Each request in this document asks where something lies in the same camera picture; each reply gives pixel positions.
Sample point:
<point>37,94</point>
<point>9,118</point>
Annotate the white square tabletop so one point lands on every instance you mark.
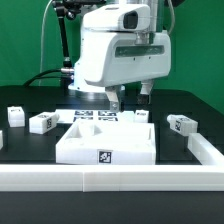
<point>107,143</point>

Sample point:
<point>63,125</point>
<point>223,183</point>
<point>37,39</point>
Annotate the white right wall rail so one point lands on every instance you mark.
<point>204,151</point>

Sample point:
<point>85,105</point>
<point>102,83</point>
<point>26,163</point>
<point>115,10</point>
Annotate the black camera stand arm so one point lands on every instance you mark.
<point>69,9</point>

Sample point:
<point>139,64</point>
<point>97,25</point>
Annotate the white wall rail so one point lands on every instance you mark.
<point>90,178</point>
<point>204,151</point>

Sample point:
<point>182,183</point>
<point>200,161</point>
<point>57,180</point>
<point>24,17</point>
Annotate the white part at left edge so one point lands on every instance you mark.
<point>1,139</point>

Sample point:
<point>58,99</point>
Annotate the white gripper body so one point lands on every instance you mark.
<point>110,59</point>

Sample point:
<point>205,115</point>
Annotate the white front wall rail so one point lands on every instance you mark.
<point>90,178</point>

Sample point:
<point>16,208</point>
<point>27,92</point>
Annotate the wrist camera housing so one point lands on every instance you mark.
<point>118,17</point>

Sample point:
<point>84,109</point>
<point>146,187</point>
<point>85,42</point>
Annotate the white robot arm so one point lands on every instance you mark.
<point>144,37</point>

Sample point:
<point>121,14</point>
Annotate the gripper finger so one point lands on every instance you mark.
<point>111,93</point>
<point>144,96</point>

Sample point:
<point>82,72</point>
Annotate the tag sheet on table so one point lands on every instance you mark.
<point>68,116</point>

